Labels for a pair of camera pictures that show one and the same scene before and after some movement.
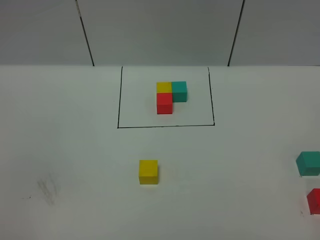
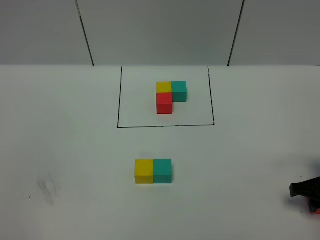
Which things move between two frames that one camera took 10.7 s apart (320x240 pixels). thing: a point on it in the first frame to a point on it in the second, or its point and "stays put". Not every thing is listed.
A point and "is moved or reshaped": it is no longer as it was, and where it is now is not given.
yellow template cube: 164,87 stays put
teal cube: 308,163 to 162,171
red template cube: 164,103 stays put
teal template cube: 179,91 stays put
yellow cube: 148,172 is moved or reshaped
